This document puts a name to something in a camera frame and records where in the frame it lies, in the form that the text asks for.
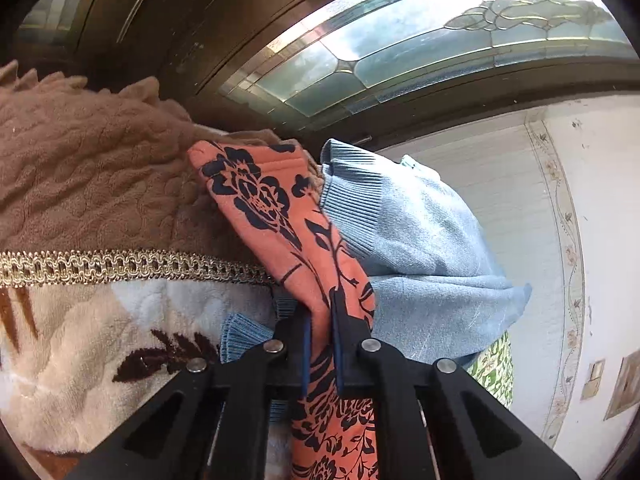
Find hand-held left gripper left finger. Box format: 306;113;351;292
65;309;313;480

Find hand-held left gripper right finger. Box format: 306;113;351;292
329;288;577;480

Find orange floral pants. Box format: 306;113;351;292
187;140;381;480

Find light blue knit sweater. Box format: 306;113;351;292
220;137;533;421

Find green patterned pillow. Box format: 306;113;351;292
472;330;515;408

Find cream leaf-print blanket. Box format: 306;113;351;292
0;280;296;466

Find brown textured blanket gold trim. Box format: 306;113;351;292
0;60;323;288

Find leaded glass window pane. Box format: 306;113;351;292
220;0;632;120

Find small wall switch plate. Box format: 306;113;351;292
580;358;607;402

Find large wall switch plate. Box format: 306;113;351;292
603;349;640;422

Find dark wooden window frame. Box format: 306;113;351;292
15;0;640;153

